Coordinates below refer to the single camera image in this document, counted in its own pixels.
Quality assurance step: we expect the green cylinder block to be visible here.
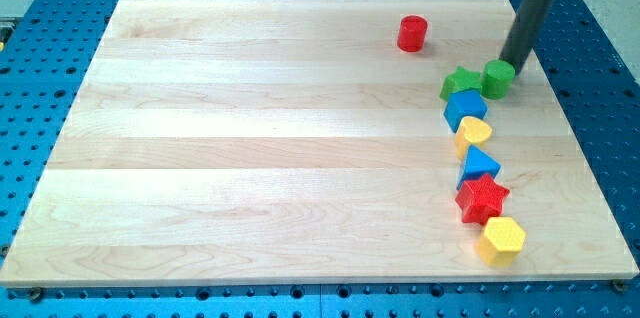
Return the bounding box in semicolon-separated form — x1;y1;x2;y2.
481;60;515;100

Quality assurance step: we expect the green star block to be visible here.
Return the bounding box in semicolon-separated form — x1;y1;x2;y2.
439;66;482;101

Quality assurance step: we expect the red star block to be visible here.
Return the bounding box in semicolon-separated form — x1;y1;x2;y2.
455;173;510;225

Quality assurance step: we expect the wooden board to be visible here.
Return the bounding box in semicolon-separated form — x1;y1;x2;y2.
1;0;638;288

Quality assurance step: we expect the red cylinder block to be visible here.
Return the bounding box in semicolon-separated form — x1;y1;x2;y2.
397;15;428;52

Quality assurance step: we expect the blue cube block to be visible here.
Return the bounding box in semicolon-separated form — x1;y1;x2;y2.
443;90;488;132

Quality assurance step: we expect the yellow heart block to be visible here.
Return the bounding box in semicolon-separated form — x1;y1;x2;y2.
454;116;493;160

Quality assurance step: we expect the blue triangle block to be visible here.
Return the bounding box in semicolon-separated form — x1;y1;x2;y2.
456;145;501;190

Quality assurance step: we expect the yellow hexagon block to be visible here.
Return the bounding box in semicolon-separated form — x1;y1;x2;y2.
475;216;527;267

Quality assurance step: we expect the blue perforated table plate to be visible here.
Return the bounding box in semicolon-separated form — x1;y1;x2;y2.
1;0;639;317

